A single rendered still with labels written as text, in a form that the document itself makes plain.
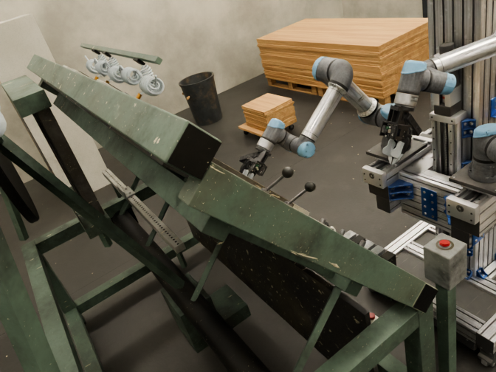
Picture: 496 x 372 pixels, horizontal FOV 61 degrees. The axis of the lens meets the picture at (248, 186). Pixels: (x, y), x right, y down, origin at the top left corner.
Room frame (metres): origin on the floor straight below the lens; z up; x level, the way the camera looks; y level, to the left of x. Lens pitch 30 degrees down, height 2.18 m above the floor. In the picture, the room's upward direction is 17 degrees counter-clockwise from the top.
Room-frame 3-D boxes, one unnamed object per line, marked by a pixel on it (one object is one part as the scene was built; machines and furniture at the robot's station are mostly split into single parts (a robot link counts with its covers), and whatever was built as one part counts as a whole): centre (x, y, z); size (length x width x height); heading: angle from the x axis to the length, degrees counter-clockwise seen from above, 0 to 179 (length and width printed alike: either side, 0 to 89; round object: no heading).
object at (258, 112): (4.99, -0.46, 0.20); 0.61 x 0.51 x 0.40; 26
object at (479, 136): (1.49, -1.03, 1.20); 0.13 x 0.12 x 0.14; 0
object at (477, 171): (1.50, -1.03, 1.09); 0.15 x 0.15 x 0.10
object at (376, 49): (5.95, -1.77, 0.39); 2.46 x 1.04 x 0.78; 26
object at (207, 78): (6.08, 0.28, 0.33); 0.54 x 0.54 x 0.65
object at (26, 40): (5.03, 2.00, 1.03); 0.60 x 0.58 x 2.05; 26
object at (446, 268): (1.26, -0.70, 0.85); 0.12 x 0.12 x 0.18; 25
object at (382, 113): (1.95, -0.81, 1.20); 0.13 x 0.12 x 0.14; 22
